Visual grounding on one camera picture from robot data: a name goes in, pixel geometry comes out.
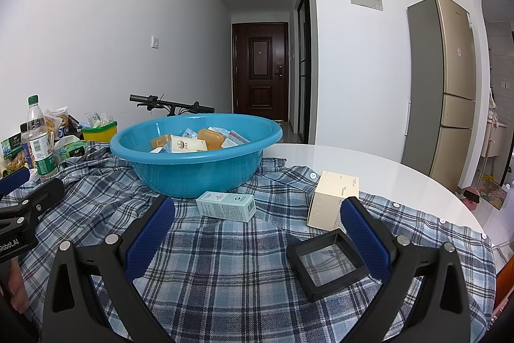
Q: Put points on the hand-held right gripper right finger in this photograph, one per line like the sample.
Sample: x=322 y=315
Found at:
x=367 y=242

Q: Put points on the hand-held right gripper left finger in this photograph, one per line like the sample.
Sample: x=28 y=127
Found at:
x=148 y=238

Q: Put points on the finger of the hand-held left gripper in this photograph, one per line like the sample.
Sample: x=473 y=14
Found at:
x=44 y=194
x=14 y=180

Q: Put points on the black square frame box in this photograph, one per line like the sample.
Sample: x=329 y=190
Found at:
x=305 y=248

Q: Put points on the blue plastic basin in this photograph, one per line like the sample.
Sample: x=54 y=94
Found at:
x=192 y=174

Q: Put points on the beige tissue pack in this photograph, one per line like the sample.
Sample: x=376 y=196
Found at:
x=186 y=145

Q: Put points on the white round desktop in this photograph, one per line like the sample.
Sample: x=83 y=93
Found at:
x=361 y=162

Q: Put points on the person's left hand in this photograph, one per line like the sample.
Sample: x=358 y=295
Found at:
x=18 y=286

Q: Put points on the yellow snack packet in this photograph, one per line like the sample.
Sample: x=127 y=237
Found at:
x=14 y=163

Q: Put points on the dark green packet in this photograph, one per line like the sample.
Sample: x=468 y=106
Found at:
x=11 y=144

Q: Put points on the clear water bottle green label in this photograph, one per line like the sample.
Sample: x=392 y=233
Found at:
x=40 y=150

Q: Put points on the green tissue pack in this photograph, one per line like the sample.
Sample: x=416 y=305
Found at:
x=72 y=150

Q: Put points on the cream cardboard box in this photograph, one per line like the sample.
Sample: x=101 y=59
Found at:
x=329 y=202

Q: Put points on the cookie snack bag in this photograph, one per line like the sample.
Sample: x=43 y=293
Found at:
x=54 y=122

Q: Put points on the dark snack bag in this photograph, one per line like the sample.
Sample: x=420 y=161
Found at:
x=75 y=124

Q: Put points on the yellow plastic bin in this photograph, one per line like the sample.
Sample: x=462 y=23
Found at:
x=96 y=135

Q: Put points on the blue plaid shirt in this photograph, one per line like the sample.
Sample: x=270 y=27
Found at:
x=225 y=266

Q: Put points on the mint green box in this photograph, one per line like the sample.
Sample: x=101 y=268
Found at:
x=225 y=206

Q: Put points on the white spouted pouch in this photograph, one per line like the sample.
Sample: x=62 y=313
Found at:
x=94 y=120

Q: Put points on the orange soap box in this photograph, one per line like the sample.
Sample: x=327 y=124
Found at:
x=162 y=141
x=212 y=138

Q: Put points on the clear sachet strip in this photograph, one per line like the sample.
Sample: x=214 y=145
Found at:
x=107 y=118

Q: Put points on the red dustpan brush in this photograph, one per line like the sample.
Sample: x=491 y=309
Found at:
x=470 y=195

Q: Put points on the black bicycle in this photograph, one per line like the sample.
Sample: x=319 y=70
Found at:
x=176 y=108

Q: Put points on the patterned floor mat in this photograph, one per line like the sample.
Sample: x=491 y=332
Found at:
x=493 y=192

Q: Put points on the white drying rack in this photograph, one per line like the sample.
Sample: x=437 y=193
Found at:
x=494 y=122

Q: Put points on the tall grey gold fridge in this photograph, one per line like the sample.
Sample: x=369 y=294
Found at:
x=449 y=86

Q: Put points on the black framed glass door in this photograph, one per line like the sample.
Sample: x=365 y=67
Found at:
x=304 y=65

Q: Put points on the dark brown door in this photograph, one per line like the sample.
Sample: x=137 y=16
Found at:
x=261 y=73

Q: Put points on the white light switch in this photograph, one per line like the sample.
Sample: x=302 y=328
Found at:
x=155 y=41

